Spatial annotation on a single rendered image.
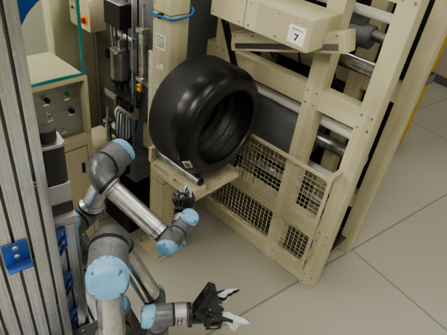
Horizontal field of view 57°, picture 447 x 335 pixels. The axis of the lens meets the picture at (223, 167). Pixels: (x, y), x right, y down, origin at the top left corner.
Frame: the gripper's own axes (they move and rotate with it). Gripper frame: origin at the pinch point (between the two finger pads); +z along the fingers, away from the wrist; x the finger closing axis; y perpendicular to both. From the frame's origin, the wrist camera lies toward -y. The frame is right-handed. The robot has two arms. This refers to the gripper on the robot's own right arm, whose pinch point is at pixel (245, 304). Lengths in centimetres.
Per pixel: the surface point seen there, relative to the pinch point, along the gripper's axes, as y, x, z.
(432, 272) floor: 93, -99, 181
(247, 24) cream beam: -75, -104, 17
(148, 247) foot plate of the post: 88, -137, -27
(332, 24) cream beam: -80, -85, 52
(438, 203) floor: 83, -174, 237
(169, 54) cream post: -56, -114, -19
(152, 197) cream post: 43, -135, -25
